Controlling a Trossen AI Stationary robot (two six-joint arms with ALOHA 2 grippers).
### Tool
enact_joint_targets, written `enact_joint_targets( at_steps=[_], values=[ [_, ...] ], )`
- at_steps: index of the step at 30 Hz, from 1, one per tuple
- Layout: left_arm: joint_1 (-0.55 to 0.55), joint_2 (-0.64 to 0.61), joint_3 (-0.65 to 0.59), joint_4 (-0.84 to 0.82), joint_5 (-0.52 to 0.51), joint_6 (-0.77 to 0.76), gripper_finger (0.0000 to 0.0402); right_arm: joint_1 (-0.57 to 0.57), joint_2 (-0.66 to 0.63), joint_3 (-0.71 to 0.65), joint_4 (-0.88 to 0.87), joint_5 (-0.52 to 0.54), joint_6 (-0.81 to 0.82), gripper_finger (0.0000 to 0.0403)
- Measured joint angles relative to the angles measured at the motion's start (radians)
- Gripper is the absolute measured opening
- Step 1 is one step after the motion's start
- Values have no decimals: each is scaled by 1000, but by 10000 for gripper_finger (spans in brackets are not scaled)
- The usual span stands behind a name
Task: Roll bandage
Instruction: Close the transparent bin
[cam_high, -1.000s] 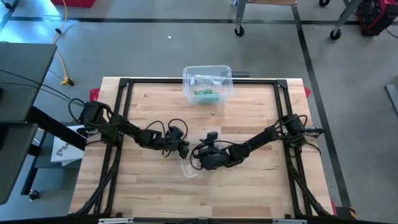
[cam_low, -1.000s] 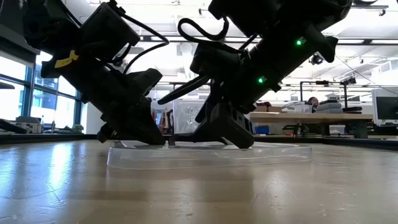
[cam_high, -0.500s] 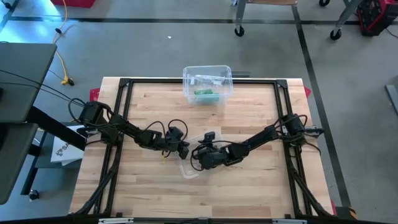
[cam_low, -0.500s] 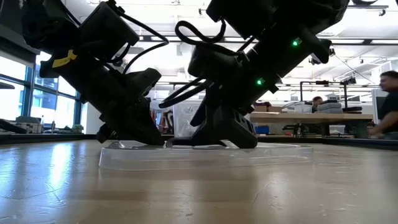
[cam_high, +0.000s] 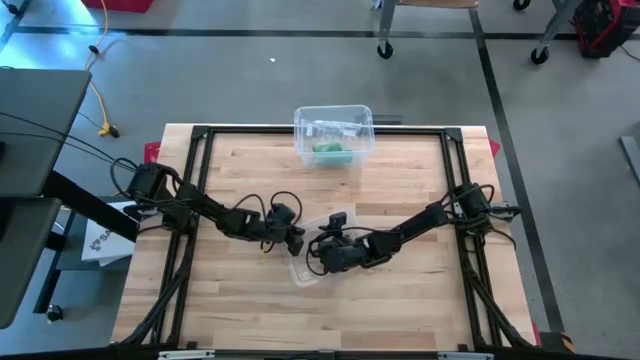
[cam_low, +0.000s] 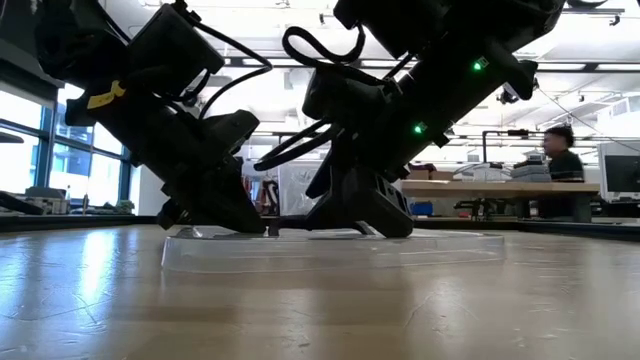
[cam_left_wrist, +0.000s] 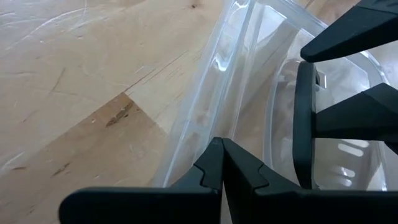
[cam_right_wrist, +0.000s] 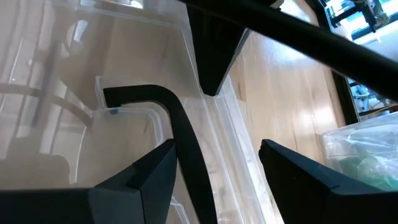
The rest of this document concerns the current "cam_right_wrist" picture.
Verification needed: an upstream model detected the black aluminium rig frame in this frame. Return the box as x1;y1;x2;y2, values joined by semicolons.
306;0;361;126

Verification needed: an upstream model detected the clear plastic container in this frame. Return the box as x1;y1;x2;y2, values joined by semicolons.
0;0;285;224

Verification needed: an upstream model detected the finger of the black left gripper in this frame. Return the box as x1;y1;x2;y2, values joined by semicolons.
185;0;249;97

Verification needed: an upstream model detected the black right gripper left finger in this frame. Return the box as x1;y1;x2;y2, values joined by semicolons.
0;138;178;224

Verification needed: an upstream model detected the large clear plastic bag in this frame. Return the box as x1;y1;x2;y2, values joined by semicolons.
325;124;398;192

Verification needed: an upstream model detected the clear plastic storage box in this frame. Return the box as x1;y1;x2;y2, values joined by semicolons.
321;112;398;192

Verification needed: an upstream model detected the green bandage roll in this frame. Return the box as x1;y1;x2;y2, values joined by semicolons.
338;154;398;191

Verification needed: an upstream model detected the thick black gripper cable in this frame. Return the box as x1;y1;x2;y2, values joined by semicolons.
178;0;398;103

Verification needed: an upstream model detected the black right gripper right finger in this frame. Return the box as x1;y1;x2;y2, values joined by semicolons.
258;139;398;224

